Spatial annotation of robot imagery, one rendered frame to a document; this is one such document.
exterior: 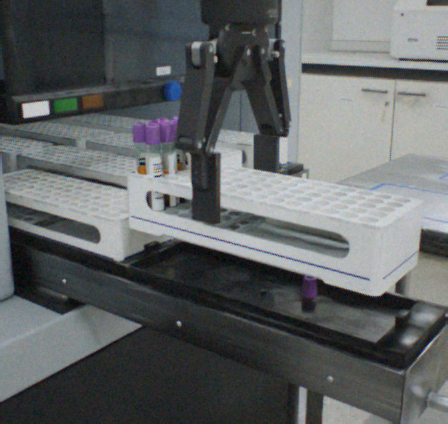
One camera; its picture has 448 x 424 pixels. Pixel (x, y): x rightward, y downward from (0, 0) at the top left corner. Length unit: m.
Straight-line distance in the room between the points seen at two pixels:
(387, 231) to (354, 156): 2.63
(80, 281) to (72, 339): 0.09
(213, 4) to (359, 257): 0.26
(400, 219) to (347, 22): 3.30
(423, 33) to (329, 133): 0.66
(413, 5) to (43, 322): 2.49
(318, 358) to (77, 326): 0.35
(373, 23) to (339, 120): 0.79
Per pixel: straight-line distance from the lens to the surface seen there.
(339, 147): 3.19
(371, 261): 0.54
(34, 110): 0.80
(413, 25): 3.01
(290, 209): 0.56
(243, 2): 0.59
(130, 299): 0.71
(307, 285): 0.67
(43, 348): 0.80
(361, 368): 0.57
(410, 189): 1.06
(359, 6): 3.80
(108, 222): 0.73
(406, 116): 3.03
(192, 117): 0.57
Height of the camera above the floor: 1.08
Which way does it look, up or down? 16 degrees down
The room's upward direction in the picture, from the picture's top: straight up
